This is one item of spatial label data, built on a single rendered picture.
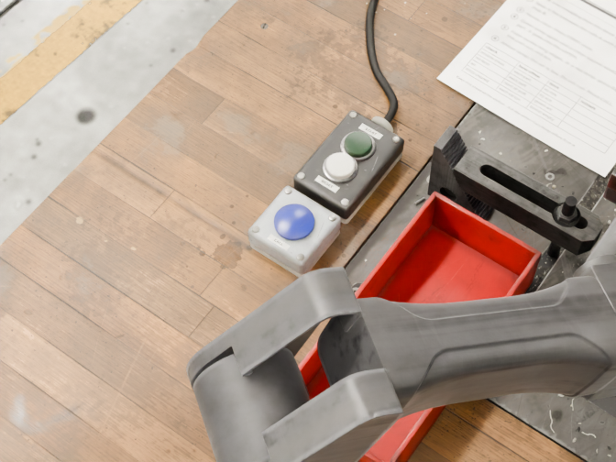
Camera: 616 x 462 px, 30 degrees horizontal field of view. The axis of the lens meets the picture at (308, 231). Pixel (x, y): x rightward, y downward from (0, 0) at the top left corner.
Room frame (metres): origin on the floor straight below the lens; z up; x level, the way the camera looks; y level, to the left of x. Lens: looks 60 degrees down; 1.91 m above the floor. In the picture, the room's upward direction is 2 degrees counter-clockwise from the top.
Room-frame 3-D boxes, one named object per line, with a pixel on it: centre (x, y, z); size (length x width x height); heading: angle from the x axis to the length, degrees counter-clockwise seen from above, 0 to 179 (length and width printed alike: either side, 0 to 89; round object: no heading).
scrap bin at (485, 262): (0.45, -0.10, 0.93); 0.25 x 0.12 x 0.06; 142
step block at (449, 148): (0.61, -0.16, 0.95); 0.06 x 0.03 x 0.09; 52
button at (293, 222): (0.57, 0.01, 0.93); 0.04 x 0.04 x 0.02
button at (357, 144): (0.66, -0.05, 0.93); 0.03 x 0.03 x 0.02
